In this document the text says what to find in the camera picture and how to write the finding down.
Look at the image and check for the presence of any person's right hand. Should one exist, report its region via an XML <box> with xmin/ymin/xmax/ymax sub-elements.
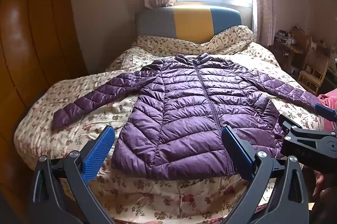
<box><xmin>312</xmin><ymin>171</ymin><xmax>327</xmax><ymax>199</ymax></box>

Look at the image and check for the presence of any wooden chair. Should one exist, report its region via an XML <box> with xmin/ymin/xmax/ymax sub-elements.
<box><xmin>297</xmin><ymin>47</ymin><xmax>331</xmax><ymax>95</ymax></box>

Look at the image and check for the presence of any pink cloth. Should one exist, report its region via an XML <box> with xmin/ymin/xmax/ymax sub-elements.
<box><xmin>317</xmin><ymin>90</ymin><xmax>337</xmax><ymax>133</ymax></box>

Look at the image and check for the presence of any cluttered wooden desk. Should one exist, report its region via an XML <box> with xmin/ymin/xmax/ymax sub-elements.
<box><xmin>273</xmin><ymin>26</ymin><xmax>313</xmax><ymax>75</ymax></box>

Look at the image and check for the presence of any purple puffer jacket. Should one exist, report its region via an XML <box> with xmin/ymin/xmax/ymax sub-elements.
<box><xmin>52</xmin><ymin>53</ymin><xmax>320</xmax><ymax>180</ymax></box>

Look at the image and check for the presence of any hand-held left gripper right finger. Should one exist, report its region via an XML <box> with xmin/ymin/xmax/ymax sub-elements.
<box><xmin>221</xmin><ymin>126</ymin><xmax>310</xmax><ymax>224</ymax></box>

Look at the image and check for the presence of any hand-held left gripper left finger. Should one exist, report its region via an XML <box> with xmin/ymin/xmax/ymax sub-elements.
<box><xmin>31</xmin><ymin>125</ymin><xmax>116</xmax><ymax>224</ymax></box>

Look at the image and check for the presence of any brown wooden wardrobe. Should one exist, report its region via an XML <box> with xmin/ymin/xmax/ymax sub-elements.
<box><xmin>0</xmin><ymin>0</ymin><xmax>88</xmax><ymax>203</ymax></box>

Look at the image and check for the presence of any floral pillow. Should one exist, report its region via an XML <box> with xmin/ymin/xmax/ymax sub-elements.
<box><xmin>105</xmin><ymin>25</ymin><xmax>280</xmax><ymax>74</ymax></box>

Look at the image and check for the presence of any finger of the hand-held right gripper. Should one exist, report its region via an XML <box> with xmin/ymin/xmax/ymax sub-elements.
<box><xmin>314</xmin><ymin>103</ymin><xmax>337</xmax><ymax>122</ymax></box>
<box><xmin>278</xmin><ymin>113</ymin><xmax>304</xmax><ymax>135</ymax></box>

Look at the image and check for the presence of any grey yellow blue headboard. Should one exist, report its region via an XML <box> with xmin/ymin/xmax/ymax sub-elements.
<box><xmin>135</xmin><ymin>3</ymin><xmax>242</xmax><ymax>43</ymax></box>

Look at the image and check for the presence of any cream rose-print quilt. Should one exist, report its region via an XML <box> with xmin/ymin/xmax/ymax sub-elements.
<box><xmin>13</xmin><ymin>41</ymin><xmax>325</xmax><ymax>224</ymax></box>

